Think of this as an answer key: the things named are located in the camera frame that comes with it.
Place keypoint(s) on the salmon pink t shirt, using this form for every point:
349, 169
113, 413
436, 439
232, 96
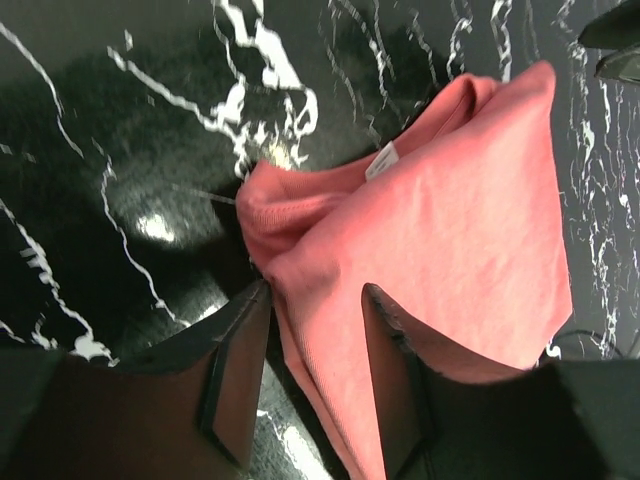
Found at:
458, 219

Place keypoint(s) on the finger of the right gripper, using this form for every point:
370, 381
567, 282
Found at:
622, 65
614, 30

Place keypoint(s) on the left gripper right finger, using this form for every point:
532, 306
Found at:
446, 412

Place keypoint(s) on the black marble pattern mat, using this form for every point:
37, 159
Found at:
129, 127

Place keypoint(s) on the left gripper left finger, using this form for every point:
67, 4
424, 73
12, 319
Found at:
182, 409

